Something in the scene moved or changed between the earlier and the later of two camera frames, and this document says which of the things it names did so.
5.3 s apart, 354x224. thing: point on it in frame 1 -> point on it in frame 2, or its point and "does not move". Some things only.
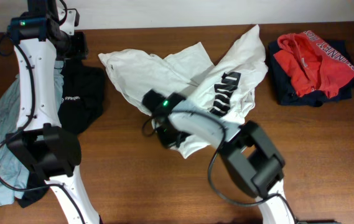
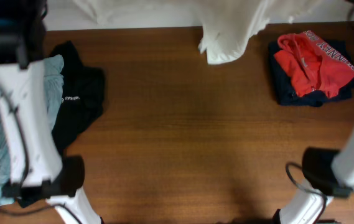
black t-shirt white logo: x=81 y=99 does not move
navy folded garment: x=285 y=88 does not move
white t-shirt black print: x=227 y=87 -> x=231 y=27
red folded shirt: x=312 y=65 does not move
